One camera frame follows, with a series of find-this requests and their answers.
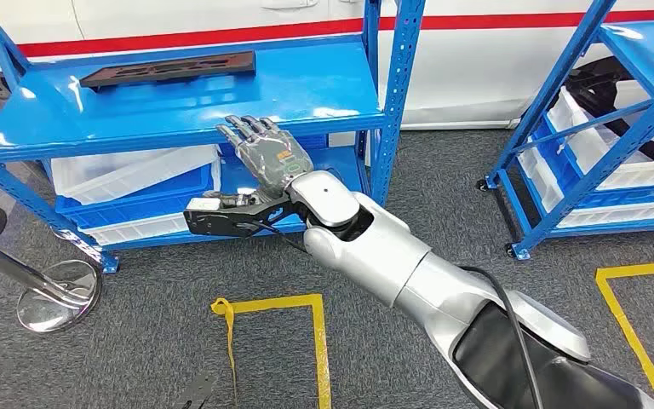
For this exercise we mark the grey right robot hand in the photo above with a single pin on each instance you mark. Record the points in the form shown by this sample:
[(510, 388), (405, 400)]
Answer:
[(273, 161)]

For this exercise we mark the black plastic panel part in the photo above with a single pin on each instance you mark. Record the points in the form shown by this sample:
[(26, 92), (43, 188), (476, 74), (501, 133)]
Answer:
[(107, 77)]

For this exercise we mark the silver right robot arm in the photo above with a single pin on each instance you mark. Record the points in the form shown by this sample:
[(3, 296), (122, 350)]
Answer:
[(394, 254)]

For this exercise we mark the blue steel shelf rack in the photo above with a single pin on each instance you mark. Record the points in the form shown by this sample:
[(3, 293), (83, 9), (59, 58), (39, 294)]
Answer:
[(248, 96)]

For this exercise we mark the black flat robot part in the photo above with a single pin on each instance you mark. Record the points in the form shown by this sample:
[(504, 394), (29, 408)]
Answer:
[(194, 395)]

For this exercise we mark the blue wheeled shelf rack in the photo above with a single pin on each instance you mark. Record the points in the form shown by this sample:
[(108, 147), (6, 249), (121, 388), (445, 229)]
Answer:
[(643, 48)]

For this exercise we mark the loose yellow tape strip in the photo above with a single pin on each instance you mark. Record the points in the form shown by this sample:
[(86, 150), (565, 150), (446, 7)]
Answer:
[(229, 338)]

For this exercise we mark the yellow floor tape outline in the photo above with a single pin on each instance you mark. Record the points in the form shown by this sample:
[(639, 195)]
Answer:
[(631, 330), (318, 350)]

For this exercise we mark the white car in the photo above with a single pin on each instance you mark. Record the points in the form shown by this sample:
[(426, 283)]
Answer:
[(473, 73)]

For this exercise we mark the long red barrier belt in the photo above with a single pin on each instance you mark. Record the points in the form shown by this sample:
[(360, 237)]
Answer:
[(473, 22)]

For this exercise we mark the chrome stanchion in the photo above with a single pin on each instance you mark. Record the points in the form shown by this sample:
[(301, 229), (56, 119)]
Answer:
[(62, 299)]

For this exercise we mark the black right wrist camera bracket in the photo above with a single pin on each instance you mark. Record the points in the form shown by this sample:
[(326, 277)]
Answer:
[(220, 223)]

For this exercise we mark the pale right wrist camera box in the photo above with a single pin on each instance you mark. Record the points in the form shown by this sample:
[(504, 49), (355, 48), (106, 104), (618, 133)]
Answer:
[(203, 204)]

